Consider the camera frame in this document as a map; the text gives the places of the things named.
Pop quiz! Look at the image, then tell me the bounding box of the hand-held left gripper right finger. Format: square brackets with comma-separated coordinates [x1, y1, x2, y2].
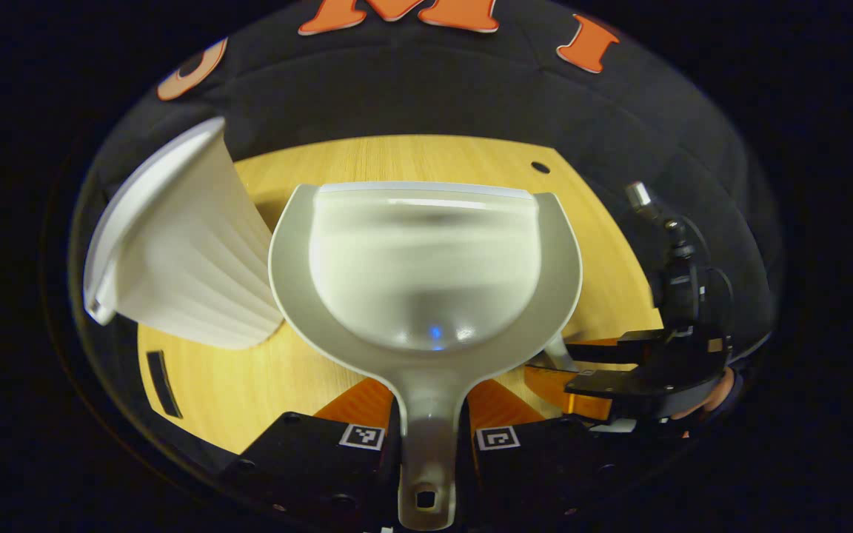
[456, 378, 623, 531]

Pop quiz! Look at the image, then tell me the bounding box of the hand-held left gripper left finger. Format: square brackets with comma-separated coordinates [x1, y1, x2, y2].
[219, 378, 402, 532]

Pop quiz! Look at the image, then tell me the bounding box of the small white broom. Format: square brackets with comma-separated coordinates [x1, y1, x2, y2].
[543, 333, 580, 372]

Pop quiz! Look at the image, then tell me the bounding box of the white dustpan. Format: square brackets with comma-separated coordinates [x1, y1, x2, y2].
[268, 181, 584, 532]

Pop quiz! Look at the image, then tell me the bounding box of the white ribbed garbage bin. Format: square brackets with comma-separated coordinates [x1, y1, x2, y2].
[83, 115, 285, 351]

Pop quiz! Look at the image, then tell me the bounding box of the wooden desktop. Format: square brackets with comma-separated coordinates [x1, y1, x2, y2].
[136, 134, 666, 455]

